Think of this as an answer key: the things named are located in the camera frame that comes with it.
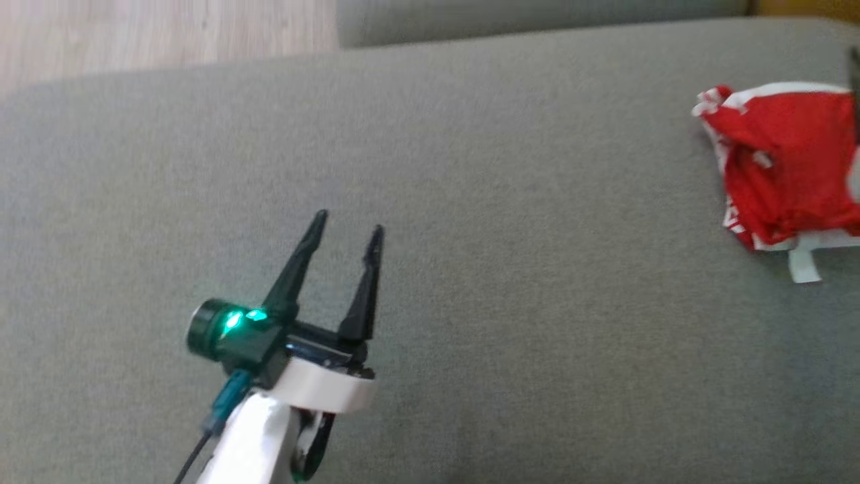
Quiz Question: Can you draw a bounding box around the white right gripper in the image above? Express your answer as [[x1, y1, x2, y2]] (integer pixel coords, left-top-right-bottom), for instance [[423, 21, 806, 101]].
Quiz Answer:
[[847, 46, 860, 204]]

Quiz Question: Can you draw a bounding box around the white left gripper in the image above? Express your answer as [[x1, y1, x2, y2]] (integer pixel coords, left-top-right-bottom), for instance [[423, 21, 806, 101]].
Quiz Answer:
[[261, 209, 386, 415]]

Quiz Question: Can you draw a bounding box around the red basketball jersey number 23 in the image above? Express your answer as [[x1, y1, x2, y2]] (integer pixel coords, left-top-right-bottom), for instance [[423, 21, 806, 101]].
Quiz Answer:
[[691, 83, 860, 284]]

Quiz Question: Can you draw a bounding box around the yellow sofa backrest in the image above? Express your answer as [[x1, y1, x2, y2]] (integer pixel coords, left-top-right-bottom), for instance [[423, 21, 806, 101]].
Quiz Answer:
[[748, 0, 860, 22]]

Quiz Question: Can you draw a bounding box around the wide grey sofa chaise cushion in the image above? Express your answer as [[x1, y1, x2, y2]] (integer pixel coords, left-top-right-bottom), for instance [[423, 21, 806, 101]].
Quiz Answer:
[[0, 16, 860, 484]]

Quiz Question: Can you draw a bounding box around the grey sofa seat cushion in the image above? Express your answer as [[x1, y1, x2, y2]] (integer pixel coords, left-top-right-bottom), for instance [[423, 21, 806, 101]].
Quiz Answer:
[[335, 0, 755, 49]]

